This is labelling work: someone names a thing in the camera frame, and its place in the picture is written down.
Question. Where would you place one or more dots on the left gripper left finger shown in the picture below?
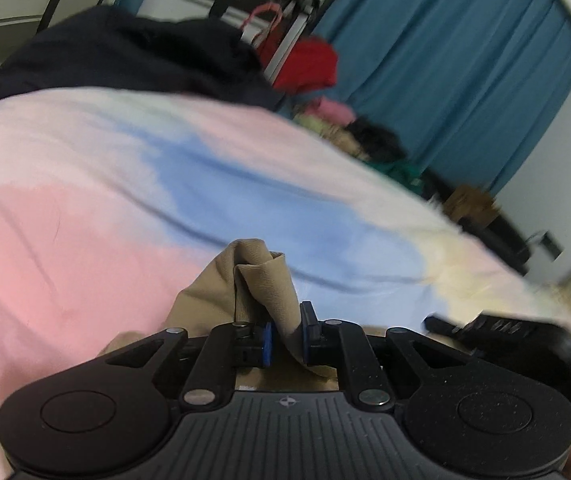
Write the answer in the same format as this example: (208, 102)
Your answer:
(229, 348)

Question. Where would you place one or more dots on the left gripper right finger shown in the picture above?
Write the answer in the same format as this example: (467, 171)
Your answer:
(345, 347)

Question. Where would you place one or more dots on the tan hoodie jacket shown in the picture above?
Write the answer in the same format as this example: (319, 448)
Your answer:
(245, 283)

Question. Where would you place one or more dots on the pink clothes hanger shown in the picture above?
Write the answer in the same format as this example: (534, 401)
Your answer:
(265, 18)

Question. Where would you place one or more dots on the black armchair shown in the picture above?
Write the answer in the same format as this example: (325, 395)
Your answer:
(500, 237)

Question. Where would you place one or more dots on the brown paper bag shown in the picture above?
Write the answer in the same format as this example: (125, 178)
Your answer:
(471, 203)

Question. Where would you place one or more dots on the green garment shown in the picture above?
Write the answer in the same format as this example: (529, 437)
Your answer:
(403, 172)

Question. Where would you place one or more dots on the black garment pile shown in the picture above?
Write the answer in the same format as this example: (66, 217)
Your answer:
(379, 143)

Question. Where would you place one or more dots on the pastel tie-dye bed sheet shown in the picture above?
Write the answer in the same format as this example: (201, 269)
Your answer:
(113, 201)

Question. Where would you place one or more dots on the olive tan garment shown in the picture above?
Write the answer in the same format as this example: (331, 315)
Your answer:
(334, 134)

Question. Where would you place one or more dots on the pink garment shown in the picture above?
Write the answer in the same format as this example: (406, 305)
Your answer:
(335, 112)

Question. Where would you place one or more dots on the red garment on stand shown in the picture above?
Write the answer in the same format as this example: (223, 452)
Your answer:
(310, 66)

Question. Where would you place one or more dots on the right blue curtain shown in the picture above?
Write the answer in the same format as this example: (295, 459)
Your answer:
(468, 86)

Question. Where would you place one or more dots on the dark navy garment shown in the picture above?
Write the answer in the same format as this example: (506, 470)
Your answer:
(106, 47)

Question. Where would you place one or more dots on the silver tripod stand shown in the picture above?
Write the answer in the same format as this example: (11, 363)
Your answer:
(279, 39)

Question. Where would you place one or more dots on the wall socket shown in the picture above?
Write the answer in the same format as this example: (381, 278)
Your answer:
(545, 240)

